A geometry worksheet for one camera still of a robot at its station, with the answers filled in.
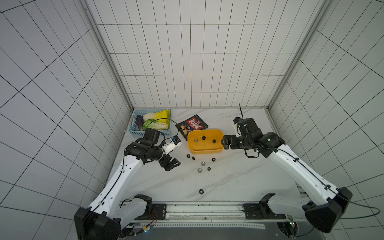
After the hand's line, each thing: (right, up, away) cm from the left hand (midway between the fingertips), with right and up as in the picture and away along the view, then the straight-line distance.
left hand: (171, 159), depth 74 cm
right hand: (+27, +9, +1) cm, 28 cm away
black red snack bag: (+12, +18, +36) cm, 42 cm away
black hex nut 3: (+8, -3, +18) cm, 20 cm away
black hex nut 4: (+11, -4, +18) cm, 21 cm away
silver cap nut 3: (+15, -10, +11) cm, 22 cm away
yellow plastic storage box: (+20, +5, +24) cm, 31 cm away
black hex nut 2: (+26, +5, +25) cm, 36 cm away
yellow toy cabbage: (-10, +23, +28) cm, 37 cm away
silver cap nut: (+13, +6, +24) cm, 28 cm away
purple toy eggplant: (-28, +19, +33) cm, 48 cm away
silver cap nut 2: (+17, -7, +15) cm, 24 cm away
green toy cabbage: (-16, +17, +25) cm, 35 cm away
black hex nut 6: (+21, -9, +13) cm, 26 cm away
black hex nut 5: (+24, -5, +17) cm, 30 cm away
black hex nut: (+19, +8, +26) cm, 33 cm away
